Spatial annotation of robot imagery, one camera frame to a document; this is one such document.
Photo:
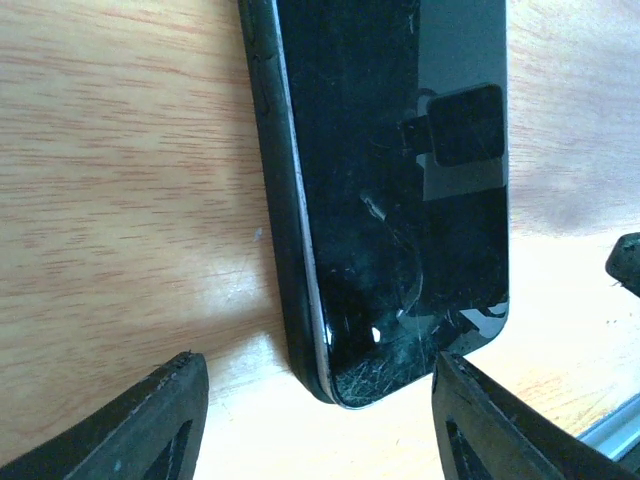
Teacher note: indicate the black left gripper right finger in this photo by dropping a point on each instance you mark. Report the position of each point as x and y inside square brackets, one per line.
[485, 432]

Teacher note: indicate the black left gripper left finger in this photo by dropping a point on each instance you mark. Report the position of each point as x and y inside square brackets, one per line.
[151, 431]

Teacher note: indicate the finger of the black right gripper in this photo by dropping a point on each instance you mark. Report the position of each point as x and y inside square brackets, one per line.
[623, 263]

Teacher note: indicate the dark smartphone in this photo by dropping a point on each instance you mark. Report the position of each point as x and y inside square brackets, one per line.
[400, 122]

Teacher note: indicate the black silicone phone case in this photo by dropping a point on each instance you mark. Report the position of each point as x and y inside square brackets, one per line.
[286, 197]

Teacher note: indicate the aluminium front rail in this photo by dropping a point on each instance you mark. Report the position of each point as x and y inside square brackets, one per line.
[616, 435]

